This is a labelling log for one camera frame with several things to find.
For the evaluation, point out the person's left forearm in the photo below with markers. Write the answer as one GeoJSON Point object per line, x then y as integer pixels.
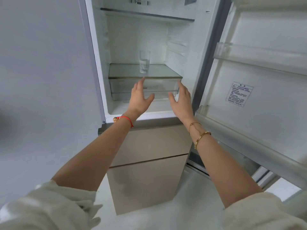
{"type": "Point", "coordinates": [96, 155]}

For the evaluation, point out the clear crisper drawer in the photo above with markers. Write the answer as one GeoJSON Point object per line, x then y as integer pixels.
{"type": "Point", "coordinates": [160, 87]}

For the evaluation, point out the person's right hand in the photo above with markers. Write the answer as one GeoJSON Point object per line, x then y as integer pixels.
{"type": "Point", "coordinates": [184, 105]}

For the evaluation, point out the white label sticker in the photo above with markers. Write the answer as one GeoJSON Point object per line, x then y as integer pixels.
{"type": "Point", "coordinates": [239, 94]}

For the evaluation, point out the clear drinking glass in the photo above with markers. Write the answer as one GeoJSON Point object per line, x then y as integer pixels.
{"type": "Point", "coordinates": [144, 64]}

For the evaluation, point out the beige refrigerator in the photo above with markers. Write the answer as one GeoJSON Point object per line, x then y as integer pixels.
{"type": "Point", "coordinates": [148, 141]}

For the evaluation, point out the person's right forearm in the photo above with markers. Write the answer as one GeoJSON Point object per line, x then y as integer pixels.
{"type": "Point", "coordinates": [223, 170]}

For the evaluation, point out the sliding glass door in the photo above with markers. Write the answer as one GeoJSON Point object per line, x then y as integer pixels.
{"type": "Point", "coordinates": [262, 177]}

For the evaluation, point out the person's left hand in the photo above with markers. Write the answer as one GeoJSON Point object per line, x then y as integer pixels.
{"type": "Point", "coordinates": [139, 100]}

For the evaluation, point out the white shirt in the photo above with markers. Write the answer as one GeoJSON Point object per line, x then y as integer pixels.
{"type": "Point", "coordinates": [48, 208]}

